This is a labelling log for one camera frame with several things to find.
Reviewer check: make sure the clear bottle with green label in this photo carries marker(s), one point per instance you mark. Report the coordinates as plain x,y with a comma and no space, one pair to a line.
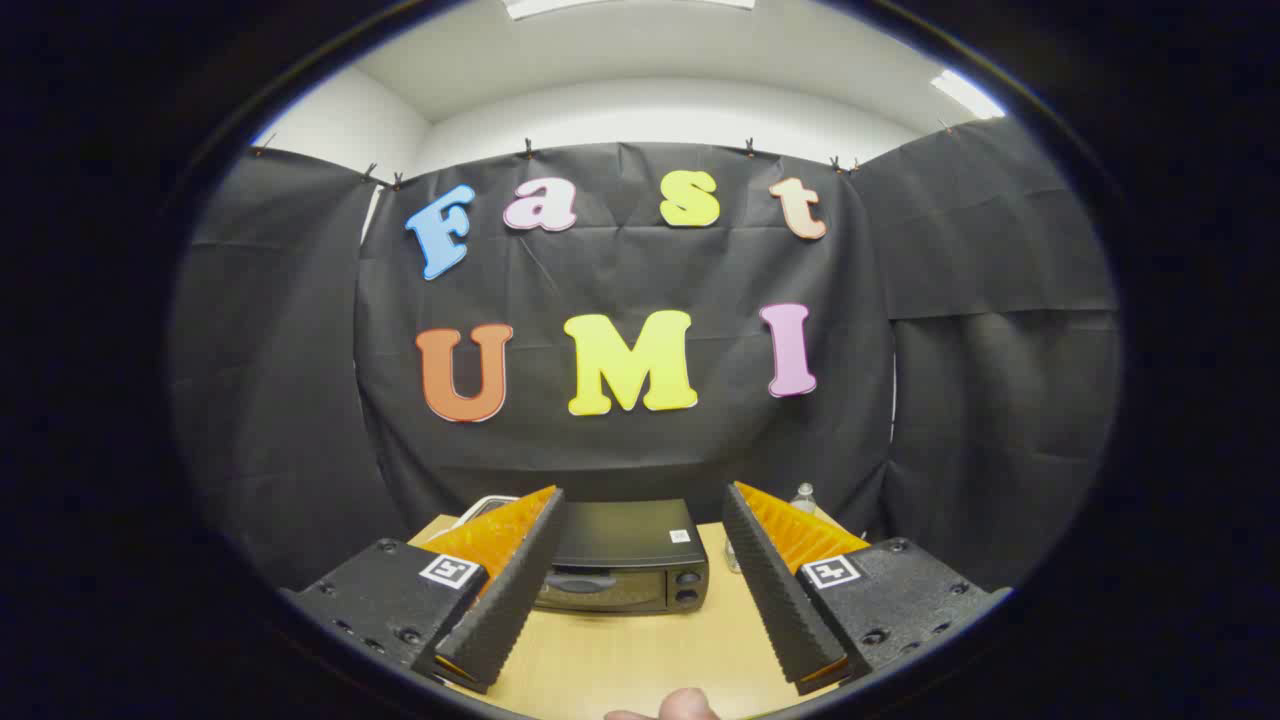
803,497

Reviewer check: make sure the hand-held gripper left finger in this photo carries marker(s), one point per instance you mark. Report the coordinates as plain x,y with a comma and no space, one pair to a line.
515,600

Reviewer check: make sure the long ceiling light panel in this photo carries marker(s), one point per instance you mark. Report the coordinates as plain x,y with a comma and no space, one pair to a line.
620,5

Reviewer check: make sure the black toaster oven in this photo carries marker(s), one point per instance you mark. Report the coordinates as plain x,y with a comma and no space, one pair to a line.
630,540

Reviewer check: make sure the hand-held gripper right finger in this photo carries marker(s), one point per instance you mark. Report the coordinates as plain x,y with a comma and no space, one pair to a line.
775,600

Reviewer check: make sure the small ceiling light panel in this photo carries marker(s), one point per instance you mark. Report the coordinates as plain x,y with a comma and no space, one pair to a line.
965,95

